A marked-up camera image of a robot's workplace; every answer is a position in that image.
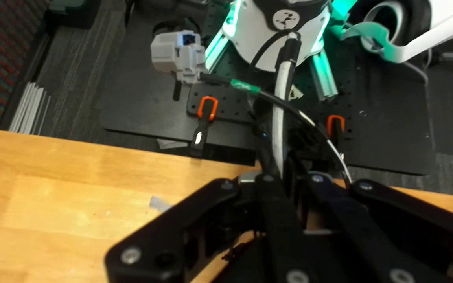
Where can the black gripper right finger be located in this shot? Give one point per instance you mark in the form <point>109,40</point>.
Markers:
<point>385,230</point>

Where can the black clamp orange trigger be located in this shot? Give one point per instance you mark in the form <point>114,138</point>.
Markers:
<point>207,112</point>
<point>336,125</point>

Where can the stack of white panels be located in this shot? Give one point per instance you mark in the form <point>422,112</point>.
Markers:
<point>31,108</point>

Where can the multicoloured backdrop cloth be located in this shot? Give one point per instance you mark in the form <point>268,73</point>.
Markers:
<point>1,57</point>

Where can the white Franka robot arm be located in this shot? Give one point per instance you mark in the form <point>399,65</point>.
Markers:
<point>279,26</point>

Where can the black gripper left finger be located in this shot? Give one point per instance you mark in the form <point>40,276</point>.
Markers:
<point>221,230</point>

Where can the black perforated base board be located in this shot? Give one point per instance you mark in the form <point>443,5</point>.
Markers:
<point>389,116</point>

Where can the small white plastic part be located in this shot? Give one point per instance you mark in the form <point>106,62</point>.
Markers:
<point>295,95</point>

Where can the white VR headset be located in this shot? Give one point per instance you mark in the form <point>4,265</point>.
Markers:
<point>425,32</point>

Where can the grey connector box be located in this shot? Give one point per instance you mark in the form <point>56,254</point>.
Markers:
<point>177,53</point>

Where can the small clear tape piece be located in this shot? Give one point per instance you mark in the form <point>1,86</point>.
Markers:
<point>158,204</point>

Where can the aluminium extrusion bar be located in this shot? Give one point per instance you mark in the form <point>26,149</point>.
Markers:
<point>323,76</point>
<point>221,45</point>

